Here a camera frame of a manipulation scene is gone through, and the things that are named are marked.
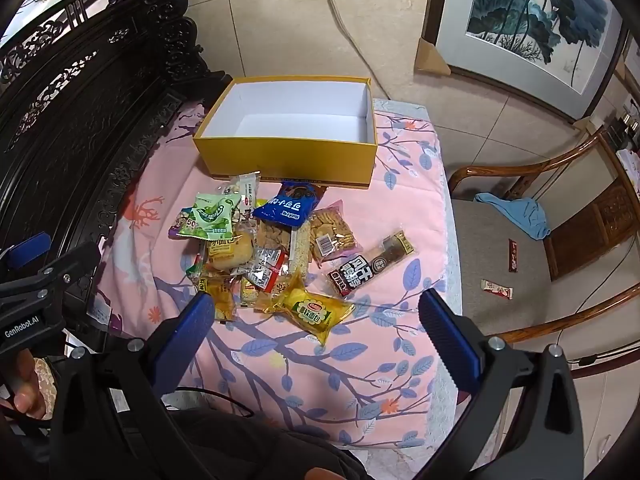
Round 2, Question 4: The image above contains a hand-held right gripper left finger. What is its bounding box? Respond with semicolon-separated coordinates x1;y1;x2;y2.
47;290;236;480

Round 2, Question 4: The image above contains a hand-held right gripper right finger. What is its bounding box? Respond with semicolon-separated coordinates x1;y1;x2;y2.
418;288;584;480

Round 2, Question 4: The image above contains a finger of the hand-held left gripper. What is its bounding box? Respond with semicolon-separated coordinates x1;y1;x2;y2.
0;241;102;307
0;231;53;274

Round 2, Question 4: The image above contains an orange snack packet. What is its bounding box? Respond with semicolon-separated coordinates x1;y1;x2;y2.
197;272;238;322

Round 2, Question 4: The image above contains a clear round bread packet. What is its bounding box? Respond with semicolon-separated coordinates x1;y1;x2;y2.
206;220;257;275

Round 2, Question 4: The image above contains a green snack packet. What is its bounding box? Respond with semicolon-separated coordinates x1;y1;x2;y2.
178;192;242;242

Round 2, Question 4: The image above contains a yellow bread packet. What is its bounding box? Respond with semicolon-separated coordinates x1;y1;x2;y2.
255;270;357;347

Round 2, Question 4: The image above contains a clear cracker packet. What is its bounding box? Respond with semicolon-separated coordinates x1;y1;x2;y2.
307;200;363;266

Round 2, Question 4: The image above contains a blue snack packet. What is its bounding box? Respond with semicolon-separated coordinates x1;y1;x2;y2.
252;180;327;226

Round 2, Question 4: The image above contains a yellow cardboard shoe box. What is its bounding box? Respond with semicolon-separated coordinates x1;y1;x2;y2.
192;76;378;189

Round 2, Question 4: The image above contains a person's left hand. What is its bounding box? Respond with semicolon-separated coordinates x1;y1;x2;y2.
0;347;54;421

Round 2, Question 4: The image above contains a purple snack packet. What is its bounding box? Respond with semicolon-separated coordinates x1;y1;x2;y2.
167;210;201;241

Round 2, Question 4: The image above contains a black and brown snack packet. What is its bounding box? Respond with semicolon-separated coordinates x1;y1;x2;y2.
327;229;417;298

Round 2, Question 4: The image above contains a wooden armchair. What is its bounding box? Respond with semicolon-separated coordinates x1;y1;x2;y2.
446;115;640;382

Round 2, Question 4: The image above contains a tan peanut packet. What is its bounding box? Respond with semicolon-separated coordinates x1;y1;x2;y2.
255;220;301;256

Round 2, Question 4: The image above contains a clear sesame bar packet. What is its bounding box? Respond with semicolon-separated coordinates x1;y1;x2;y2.
287;222;312;278

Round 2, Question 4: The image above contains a pink floral cloth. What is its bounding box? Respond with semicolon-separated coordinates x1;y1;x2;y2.
97;97;463;448

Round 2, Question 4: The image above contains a dark carved wooden furniture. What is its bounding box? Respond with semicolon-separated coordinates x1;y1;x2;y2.
0;0;233;311

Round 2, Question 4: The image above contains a blue cloth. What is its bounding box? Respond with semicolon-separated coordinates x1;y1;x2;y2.
474;192;552;241

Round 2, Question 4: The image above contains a clear white bun packet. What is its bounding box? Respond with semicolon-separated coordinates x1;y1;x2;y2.
222;172;262;221

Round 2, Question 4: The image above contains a brown cardboard piece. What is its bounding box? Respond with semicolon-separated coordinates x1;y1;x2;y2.
415;37;452;74

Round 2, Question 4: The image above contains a framed lotus painting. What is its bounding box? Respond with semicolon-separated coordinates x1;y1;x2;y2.
422;0;629;123

